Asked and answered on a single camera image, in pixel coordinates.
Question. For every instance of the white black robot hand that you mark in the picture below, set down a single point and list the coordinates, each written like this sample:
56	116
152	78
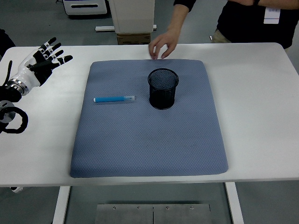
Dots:
28	72

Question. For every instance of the blue marker with clear cap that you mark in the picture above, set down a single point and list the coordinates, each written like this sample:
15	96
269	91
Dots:
109	99

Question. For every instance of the person's forearm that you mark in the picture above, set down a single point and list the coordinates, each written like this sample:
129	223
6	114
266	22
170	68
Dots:
177	19

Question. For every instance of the black mesh pen holder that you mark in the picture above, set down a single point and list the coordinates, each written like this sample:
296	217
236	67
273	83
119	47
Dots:
162	98

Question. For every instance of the person's hand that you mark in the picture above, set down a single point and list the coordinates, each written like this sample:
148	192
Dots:
165	42

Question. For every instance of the black rounded object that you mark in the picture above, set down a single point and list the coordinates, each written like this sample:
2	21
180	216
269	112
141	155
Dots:
5	42

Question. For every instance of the white appliance with black slot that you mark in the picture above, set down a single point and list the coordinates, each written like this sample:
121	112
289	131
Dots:
84	5

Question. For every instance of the white floor bar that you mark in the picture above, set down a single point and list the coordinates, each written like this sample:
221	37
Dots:
104	28

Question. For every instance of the brown cardboard box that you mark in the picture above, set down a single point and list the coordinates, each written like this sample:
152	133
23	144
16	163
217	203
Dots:
133	39

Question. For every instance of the small white object under table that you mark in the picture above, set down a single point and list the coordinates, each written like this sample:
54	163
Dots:
16	189

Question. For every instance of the white cabinet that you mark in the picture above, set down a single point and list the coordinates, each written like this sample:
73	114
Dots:
133	16

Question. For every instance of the blue-grey textured mat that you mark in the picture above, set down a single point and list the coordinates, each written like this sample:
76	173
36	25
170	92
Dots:
144	140

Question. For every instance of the white table leg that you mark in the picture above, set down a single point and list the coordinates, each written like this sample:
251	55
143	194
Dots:
234	203
60	205

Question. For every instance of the person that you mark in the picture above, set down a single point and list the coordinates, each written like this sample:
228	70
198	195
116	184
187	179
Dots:
245	25

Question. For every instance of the white name badge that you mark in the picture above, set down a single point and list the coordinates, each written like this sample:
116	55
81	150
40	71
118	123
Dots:
271	15

